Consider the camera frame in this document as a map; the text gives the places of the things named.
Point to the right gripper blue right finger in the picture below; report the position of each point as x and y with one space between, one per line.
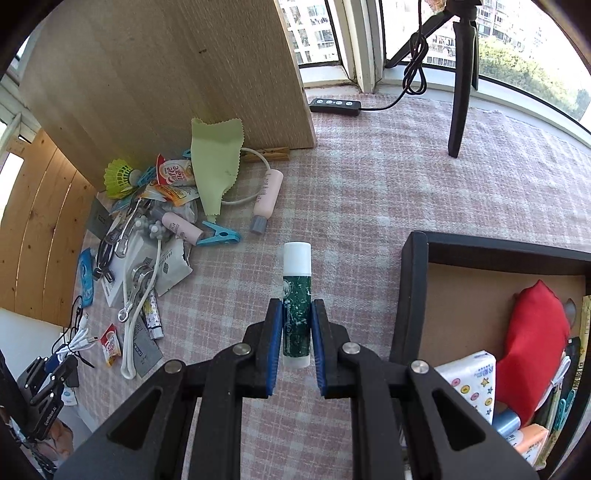
325 351

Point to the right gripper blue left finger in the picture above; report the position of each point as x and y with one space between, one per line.
267 354

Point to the green white lip balm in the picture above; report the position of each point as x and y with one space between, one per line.
297 304

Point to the yellow tea stick packet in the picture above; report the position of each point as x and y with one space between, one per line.
583 337

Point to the grey metal spoon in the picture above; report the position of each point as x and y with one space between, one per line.
570 311

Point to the teal clothes peg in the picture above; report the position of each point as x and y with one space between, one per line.
219 235
564 407

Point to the left hand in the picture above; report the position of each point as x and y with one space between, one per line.
61 440

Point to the grey card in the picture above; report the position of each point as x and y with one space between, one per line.
146 354

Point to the blue tube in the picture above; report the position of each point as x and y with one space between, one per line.
85 275

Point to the small pink bottle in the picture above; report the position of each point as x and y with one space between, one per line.
176 224

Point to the black storage tray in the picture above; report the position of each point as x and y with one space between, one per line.
457 294

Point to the pink cosmetic tube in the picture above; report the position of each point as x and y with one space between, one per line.
266 200

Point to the wooden slat panel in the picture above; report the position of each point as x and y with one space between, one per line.
42 232

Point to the silver carabiner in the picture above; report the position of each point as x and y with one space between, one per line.
116 242

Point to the orange snack sachet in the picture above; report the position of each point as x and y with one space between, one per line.
177 195

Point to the wooden clothes peg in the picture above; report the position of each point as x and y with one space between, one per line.
272 155

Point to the red white snack sachet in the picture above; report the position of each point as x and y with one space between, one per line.
174 172

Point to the yellow green cleaning cloth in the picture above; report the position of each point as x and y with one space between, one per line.
215 150

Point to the blue round tape measure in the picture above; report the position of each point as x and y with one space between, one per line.
506 422

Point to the red bean bag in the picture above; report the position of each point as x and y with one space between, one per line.
537 335

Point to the yellow green shuttlecock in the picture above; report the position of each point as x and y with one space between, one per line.
120 179

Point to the orange tissue pack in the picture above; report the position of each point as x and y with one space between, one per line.
529 441

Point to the black tripod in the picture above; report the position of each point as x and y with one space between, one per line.
466 61

